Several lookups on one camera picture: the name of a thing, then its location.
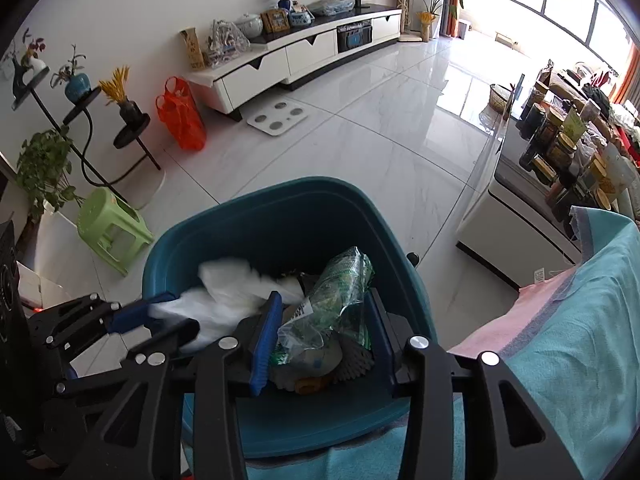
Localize woven basket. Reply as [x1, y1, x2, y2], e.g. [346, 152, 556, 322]
[487, 82, 516, 113]

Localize wheat in black vase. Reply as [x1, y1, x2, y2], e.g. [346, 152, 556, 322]
[97, 65, 146, 123]

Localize yellow wheat vase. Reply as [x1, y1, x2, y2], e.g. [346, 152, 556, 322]
[417, 10, 438, 42]

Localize black speaker box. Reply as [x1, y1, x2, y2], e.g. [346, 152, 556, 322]
[336, 19, 374, 54]

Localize white paper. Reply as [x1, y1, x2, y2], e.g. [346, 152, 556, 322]
[147, 257, 306, 353]

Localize yellow carved holder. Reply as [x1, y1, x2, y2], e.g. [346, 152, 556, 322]
[180, 28, 207, 71]

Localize plant in blue pot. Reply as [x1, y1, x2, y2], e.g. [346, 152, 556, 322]
[50, 45, 93, 103]

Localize white ceramic jar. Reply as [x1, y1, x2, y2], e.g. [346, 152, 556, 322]
[234, 12, 264, 38]

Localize teal plastic bin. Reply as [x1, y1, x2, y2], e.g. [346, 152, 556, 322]
[141, 176, 440, 458]

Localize plastic wrapped ship model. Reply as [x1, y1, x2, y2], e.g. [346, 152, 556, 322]
[205, 19, 251, 68]

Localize white bathroom scale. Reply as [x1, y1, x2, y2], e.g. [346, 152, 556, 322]
[246, 100, 310, 136]

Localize green leafy potted plant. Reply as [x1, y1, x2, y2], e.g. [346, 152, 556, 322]
[15, 127, 83, 221]

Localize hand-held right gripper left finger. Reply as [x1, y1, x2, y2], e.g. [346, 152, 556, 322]
[60, 290, 285, 480]

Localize black metal plant stand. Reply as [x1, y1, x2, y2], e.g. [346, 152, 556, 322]
[10, 72, 163, 201]

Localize pile of clothes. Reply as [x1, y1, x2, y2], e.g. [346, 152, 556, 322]
[572, 60, 640, 126]

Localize orange torn wrapper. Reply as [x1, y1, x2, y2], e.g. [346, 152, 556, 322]
[294, 375, 333, 395]

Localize white foam fruit net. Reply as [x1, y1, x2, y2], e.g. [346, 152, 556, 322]
[335, 337, 375, 386]

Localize blue wrapped bundle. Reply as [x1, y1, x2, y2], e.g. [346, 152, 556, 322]
[306, 0, 356, 17]

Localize red leaf plant white vase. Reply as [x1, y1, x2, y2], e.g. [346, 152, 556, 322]
[10, 27, 48, 78]

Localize blue white ceramic bowl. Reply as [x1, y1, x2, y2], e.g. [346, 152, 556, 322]
[289, 5, 316, 28]

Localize coffee table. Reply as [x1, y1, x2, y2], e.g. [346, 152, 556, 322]
[455, 95, 586, 291]

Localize green printed plastic wrapper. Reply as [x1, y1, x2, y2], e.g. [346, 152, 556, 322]
[272, 246, 376, 366]

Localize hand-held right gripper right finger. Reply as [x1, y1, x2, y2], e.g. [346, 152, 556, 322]
[365, 287, 583, 480]

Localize green plastic stool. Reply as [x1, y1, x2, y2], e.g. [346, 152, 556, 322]
[76, 187, 155, 277]

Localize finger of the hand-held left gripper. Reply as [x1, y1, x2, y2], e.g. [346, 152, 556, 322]
[52, 317, 202, 391]
[31, 291, 177, 357]

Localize white black tv cabinet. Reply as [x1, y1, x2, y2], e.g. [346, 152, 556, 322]
[182, 4, 403, 115]

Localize teal grey tablecloth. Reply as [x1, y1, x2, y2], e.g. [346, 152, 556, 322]
[245, 205, 640, 480]

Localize orange plastic bag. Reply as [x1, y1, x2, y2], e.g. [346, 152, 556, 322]
[155, 76, 207, 152]

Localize wooden photo frame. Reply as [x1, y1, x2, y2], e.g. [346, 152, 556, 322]
[260, 8, 292, 34]

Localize group of glass jars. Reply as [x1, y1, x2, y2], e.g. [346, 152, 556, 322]
[517, 67, 631, 211]

